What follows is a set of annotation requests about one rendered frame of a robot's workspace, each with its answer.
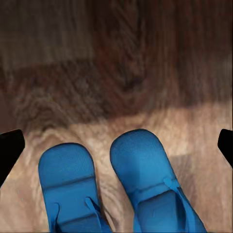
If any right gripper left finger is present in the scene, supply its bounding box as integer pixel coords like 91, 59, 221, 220
0, 129, 25, 187

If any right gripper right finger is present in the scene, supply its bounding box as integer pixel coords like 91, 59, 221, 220
217, 129, 233, 168

